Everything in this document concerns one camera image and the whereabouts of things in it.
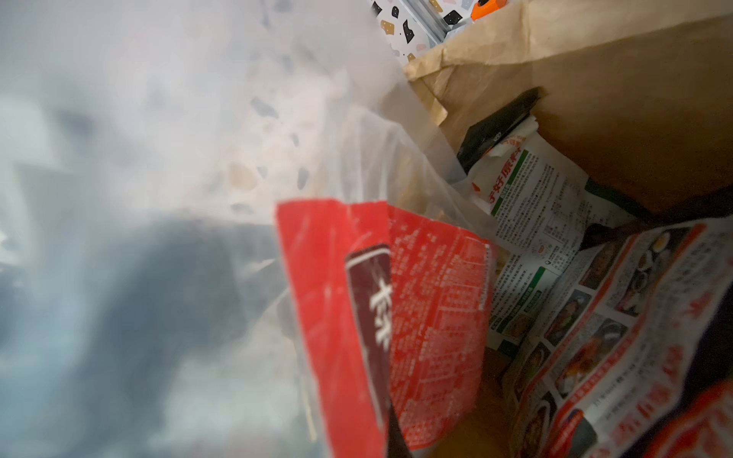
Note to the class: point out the clear bag red packet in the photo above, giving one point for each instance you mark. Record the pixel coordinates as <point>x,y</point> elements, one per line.
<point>196,210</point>

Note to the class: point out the green orange condiment packet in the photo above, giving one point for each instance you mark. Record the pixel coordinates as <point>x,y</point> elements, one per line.
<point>543,205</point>

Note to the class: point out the brown paper bag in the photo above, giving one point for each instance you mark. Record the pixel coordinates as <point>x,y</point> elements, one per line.
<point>639,95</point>

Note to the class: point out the orange small object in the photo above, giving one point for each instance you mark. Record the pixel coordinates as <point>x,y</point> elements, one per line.
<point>483,8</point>

